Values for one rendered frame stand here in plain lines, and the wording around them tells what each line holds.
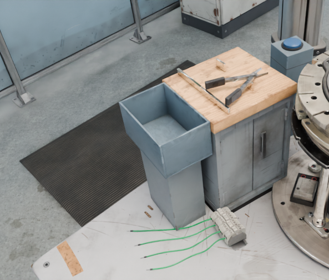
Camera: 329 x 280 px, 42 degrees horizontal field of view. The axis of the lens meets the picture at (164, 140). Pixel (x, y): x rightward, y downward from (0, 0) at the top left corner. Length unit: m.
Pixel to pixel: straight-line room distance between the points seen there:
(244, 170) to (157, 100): 0.24
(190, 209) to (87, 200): 1.24
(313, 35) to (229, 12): 1.95
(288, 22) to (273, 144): 0.40
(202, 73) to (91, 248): 0.45
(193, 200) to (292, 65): 0.39
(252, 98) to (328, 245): 0.34
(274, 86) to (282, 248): 0.34
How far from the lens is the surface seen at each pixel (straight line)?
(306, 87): 0.82
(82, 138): 2.51
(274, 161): 1.00
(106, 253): 0.98
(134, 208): 1.04
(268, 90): 0.86
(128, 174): 2.21
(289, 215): 0.98
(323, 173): 0.84
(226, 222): 0.94
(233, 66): 0.93
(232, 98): 0.80
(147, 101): 0.91
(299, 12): 1.23
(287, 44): 1.05
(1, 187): 2.43
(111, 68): 3.08
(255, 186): 1.01
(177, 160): 0.80
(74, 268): 0.98
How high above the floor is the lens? 1.57
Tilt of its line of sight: 41 degrees down
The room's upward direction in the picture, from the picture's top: 10 degrees counter-clockwise
